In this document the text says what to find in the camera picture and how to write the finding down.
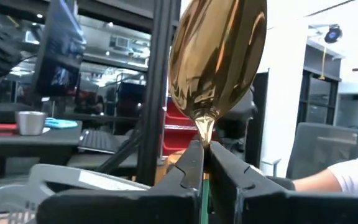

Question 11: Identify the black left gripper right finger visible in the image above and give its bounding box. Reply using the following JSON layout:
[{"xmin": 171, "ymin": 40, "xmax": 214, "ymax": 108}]
[{"xmin": 209, "ymin": 141, "xmax": 358, "ymax": 224}]

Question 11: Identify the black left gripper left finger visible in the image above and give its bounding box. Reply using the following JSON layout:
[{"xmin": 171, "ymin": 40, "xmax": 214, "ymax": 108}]
[{"xmin": 37, "ymin": 140, "xmax": 204, "ymax": 224}]

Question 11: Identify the gold spoon green handle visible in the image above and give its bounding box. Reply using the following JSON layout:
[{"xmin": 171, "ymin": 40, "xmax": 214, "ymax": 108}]
[{"xmin": 168, "ymin": 0, "xmax": 269, "ymax": 224}]

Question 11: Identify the grey office chair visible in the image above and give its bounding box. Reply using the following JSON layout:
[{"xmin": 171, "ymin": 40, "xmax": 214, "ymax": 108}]
[{"xmin": 286, "ymin": 122, "xmax": 358, "ymax": 180}]

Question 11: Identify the black keyboard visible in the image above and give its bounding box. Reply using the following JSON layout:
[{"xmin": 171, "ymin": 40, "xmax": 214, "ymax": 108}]
[{"xmin": 78, "ymin": 129, "xmax": 127, "ymax": 155}]

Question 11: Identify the person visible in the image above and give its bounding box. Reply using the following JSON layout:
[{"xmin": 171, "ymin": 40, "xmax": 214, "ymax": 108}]
[{"xmin": 292, "ymin": 157, "xmax": 358, "ymax": 194}]

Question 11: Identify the grey plastic cutlery bin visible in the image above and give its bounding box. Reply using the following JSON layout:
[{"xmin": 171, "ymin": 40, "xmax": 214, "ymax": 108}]
[{"xmin": 0, "ymin": 163, "xmax": 151, "ymax": 224}]

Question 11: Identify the cyan flat object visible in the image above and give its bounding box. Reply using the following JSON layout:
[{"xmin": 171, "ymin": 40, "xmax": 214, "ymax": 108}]
[{"xmin": 44, "ymin": 117, "xmax": 79, "ymax": 130}]

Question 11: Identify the black desk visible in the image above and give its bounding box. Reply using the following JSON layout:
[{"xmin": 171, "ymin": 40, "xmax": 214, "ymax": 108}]
[{"xmin": 0, "ymin": 121, "xmax": 83, "ymax": 167}]

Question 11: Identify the silver metal cup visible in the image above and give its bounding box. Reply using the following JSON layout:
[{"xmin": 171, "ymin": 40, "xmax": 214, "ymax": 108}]
[{"xmin": 14, "ymin": 111, "xmax": 48, "ymax": 136}]

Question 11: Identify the black ceiling device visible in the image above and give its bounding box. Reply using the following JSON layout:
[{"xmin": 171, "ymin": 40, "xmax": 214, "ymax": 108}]
[{"xmin": 323, "ymin": 24, "xmax": 344, "ymax": 44}]

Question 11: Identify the black computer monitor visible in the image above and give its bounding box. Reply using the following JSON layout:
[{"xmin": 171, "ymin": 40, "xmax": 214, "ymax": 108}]
[{"xmin": 31, "ymin": 0, "xmax": 86, "ymax": 97}]

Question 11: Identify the black aluminium table frame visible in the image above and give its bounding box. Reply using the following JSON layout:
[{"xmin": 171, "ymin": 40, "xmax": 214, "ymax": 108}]
[{"xmin": 94, "ymin": 0, "xmax": 181, "ymax": 187}]

